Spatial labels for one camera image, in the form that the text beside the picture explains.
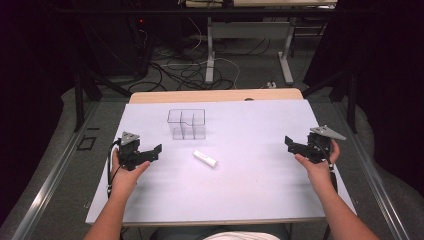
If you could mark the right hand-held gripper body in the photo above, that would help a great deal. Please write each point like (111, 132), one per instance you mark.
(316, 146)

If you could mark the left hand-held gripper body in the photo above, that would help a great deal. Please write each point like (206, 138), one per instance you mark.
(129, 151)

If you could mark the person's right hand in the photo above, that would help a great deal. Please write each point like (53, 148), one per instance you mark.
(318, 171)

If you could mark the person's left hand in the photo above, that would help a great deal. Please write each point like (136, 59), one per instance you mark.
(125, 178)

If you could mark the clear plastic divided organizer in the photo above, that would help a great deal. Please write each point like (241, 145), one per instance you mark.
(186, 124)

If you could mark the white cylindrical stick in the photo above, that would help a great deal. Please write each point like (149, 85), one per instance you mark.
(205, 159)

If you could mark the white power strip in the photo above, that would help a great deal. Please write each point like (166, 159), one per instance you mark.
(271, 84)

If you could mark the black metal stand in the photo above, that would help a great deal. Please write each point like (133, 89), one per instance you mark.
(350, 96)
(80, 100)

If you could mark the wooden table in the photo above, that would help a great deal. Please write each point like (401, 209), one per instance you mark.
(200, 96)

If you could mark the white table mat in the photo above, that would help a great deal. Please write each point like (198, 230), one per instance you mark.
(233, 186)

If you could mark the person's clothing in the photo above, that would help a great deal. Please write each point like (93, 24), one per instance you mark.
(220, 233)

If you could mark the black equipment with red light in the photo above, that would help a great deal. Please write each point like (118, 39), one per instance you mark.
(133, 43)

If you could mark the metal floor rail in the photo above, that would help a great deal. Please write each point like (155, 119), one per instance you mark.
(373, 173)
(50, 180)

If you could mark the white metal desk frame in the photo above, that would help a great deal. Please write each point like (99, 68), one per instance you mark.
(210, 50)

